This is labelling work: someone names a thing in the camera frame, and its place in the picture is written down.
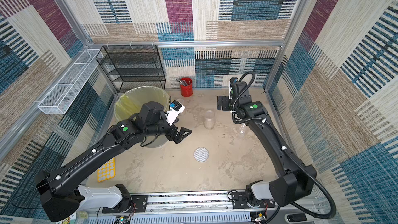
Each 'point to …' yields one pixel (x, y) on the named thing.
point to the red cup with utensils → (186, 86)
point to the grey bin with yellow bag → (129, 102)
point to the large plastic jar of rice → (242, 128)
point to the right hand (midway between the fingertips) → (229, 102)
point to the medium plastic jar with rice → (209, 121)
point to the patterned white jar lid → (201, 154)
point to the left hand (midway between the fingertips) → (185, 125)
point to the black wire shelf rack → (132, 66)
